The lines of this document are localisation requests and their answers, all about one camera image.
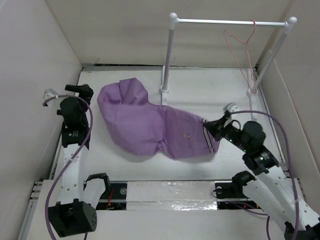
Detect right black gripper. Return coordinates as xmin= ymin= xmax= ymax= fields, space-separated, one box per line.
xmin=202 ymin=114 xmax=250 ymax=153

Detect purple trousers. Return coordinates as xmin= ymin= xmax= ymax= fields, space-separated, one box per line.
xmin=97 ymin=77 xmax=220 ymax=159

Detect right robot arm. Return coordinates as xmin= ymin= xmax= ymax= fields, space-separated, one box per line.
xmin=203 ymin=114 xmax=320 ymax=240

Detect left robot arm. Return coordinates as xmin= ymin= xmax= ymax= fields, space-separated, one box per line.
xmin=43 ymin=84 xmax=112 ymax=240

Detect white clothes rack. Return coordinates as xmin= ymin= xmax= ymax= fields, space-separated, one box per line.
xmin=160 ymin=12 xmax=298 ymax=118

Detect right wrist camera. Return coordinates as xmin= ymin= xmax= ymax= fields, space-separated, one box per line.
xmin=223 ymin=102 xmax=238 ymax=118

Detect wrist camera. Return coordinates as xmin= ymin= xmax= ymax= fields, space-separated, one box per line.
xmin=42 ymin=88 xmax=59 ymax=108
xmin=223 ymin=102 xmax=238 ymax=118

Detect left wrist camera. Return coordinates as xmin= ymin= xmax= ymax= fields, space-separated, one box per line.
xmin=42 ymin=88 xmax=59 ymax=108

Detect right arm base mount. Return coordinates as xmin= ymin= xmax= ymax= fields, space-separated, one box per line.
xmin=211 ymin=171 xmax=261 ymax=211

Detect pink wire hanger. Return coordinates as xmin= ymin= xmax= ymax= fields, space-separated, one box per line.
xmin=223 ymin=19 xmax=258 ymax=95

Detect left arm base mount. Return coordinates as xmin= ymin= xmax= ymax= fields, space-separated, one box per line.
xmin=83 ymin=173 xmax=128 ymax=211

